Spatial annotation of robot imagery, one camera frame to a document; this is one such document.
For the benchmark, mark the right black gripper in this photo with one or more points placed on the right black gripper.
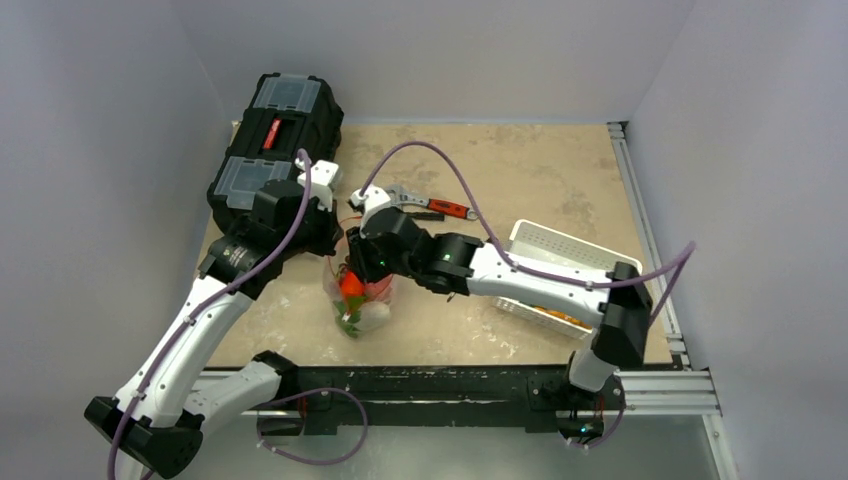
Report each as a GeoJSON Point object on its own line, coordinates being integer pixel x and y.
{"type": "Point", "coordinates": [357, 250]}

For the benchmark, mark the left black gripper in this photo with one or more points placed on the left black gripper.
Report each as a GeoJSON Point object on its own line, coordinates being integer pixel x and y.
{"type": "Point", "coordinates": [332, 230]}

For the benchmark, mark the red pink fruit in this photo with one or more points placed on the red pink fruit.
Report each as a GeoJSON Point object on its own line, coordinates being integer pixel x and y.
{"type": "Point", "coordinates": [380, 291]}

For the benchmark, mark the orange carrot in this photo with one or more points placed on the orange carrot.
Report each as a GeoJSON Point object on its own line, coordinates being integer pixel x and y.
{"type": "Point", "coordinates": [350, 286]}

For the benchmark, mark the green bell pepper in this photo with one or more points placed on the green bell pepper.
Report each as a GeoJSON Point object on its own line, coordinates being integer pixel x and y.
{"type": "Point", "coordinates": [348, 309]}

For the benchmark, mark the clear orange-zip bag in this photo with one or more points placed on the clear orange-zip bag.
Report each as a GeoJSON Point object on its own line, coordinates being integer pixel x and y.
{"type": "Point", "coordinates": [333, 267]}

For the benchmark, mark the white radish with leaves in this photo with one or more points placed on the white radish with leaves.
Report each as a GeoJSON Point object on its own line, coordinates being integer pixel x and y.
{"type": "Point", "coordinates": [368, 317]}

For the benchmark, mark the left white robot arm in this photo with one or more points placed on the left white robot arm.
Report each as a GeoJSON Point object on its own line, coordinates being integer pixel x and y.
{"type": "Point", "coordinates": [156, 422]}

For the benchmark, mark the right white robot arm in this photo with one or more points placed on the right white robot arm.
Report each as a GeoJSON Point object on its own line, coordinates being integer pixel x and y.
{"type": "Point", "coordinates": [612, 301]}

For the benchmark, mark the black plastic toolbox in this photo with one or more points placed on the black plastic toolbox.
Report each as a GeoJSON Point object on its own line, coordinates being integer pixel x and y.
{"type": "Point", "coordinates": [286, 113]}

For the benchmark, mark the white plastic basket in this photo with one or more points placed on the white plastic basket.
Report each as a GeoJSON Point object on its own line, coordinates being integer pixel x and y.
{"type": "Point", "coordinates": [538, 242]}

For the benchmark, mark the black T-handle tool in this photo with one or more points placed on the black T-handle tool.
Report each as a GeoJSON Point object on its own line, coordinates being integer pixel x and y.
{"type": "Point", "coordinates": [426, 216]}

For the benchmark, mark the red-handled adjustable wrench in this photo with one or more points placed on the red-handled adjustable wrench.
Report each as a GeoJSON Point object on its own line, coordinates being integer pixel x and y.
{"type": "Point", "coordinates": [402, 197]}

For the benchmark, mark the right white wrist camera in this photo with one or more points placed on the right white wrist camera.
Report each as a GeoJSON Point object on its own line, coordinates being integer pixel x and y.
{"type": "Point", "coordinates": [369, 201]}

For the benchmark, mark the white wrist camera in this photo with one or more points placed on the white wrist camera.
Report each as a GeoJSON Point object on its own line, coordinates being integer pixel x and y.
{"type": "Point", "coordinates": [369, 201]}
{"type": "Point", "coordinates": [323, 177]}

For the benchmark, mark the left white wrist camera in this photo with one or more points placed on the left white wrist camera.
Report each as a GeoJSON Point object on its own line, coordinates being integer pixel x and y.
{"type": "Point", "coordinates": [323, 177]}

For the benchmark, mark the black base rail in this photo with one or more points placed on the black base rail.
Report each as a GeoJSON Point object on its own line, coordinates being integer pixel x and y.
{"type": "Point", "coordinates": [533, 398]}

